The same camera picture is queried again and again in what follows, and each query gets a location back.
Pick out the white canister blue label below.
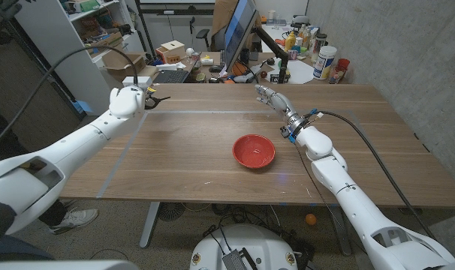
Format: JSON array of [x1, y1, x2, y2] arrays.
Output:
[[312, 45, 338, 80]]

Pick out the whiteboard with black frame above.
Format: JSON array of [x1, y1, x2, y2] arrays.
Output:
[[135, 0, 217, 16]]

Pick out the white handheld device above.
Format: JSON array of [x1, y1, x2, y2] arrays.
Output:
[[234, 73, 259, 84]]

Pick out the grey table leg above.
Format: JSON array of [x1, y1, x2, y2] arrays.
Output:
[[139, 202, 161, 249], [328, 205, 353, 257]]

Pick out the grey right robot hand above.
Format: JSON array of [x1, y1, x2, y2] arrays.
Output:
[[254, 84, 307, 138]]

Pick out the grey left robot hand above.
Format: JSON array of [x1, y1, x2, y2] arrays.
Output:
[[143, 88, 162, 110]]

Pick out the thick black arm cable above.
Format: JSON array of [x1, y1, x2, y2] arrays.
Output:
[[0, 43, 140, 152], [309, 109, 437, 241]]

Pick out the white power strip box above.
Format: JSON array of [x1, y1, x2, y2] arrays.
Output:
[[122, 76, 153, 90]]

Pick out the red bowl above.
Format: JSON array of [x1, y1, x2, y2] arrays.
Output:
[[232, 133, 276, 170]]

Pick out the black computer monitor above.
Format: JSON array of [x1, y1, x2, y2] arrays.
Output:
[[223, 0, 259, 74]]

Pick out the printed cardboard box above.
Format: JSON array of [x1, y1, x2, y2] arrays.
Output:
[[85, 31, 124, 56]]

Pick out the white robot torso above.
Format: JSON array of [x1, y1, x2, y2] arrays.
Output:
[[189, 223, 299, 270]]

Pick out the open cardboard box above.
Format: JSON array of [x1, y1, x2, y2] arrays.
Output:
[[101, 46, 148, 82]]

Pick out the yellow mustard bottle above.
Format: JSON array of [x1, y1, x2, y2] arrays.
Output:
[[284, 31, 297, 53]]

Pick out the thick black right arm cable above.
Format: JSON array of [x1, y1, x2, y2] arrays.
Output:
[[309, 109, 437, 241]]

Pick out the white sneaker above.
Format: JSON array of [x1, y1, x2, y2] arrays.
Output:
[[49, 208, 100, 236]]

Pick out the small wooden box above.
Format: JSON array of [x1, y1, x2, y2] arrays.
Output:
[[155, 40, 187, 65]]

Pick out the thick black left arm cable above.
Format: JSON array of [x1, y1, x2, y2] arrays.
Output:
[[0, 43, 140, 152]]

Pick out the white shelf unit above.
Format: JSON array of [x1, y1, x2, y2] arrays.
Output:
[[17, 0, 146, 116]]

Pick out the black office chair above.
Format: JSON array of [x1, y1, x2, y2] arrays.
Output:
[[195, 28, 225, 52]]

